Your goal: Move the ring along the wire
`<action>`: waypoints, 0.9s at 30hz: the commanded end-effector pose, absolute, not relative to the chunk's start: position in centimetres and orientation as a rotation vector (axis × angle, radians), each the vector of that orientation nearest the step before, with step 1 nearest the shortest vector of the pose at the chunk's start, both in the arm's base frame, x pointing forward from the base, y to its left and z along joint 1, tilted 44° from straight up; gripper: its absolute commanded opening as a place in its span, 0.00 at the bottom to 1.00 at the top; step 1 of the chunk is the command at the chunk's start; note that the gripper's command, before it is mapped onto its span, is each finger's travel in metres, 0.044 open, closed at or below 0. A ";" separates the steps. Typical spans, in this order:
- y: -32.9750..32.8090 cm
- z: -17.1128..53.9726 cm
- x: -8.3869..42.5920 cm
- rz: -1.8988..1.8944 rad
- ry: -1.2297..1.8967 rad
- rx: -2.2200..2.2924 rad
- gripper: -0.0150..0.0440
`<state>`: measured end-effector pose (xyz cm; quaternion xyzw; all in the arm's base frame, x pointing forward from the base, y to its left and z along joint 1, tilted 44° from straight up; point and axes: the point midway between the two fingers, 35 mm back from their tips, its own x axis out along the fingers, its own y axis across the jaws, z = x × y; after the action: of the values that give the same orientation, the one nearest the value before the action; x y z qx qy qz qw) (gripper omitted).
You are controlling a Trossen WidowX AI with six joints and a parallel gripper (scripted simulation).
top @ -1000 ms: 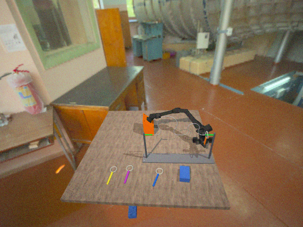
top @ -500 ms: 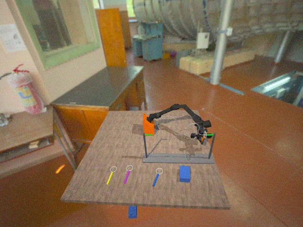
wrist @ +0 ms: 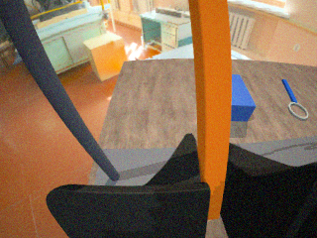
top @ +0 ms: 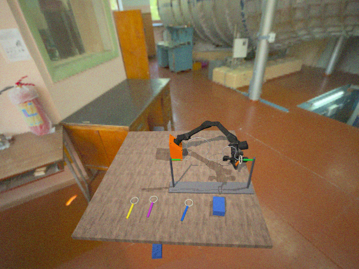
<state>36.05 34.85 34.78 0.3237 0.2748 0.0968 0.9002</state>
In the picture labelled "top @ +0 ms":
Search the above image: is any blue rectangular block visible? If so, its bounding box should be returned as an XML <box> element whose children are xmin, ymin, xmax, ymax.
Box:
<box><xmin>213</xmin><ymin>197</ymin><xmax>225</xmax><ymax>216</ymax></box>
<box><xmin>152</xmin><ymin>244</ymin><xmax>162</xmax><ymax>259</ymax></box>

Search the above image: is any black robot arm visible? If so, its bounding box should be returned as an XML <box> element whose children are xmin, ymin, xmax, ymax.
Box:
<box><xmin>174</xmin><ymin>120</ymin><xmax>248</xmax><ymax>157</ymax></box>

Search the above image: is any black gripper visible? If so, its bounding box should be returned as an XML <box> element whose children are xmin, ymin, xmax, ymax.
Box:
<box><xmin>223</xmin><ymin>150</ymin><xmax>248</xmax><ymax>170</ymax></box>

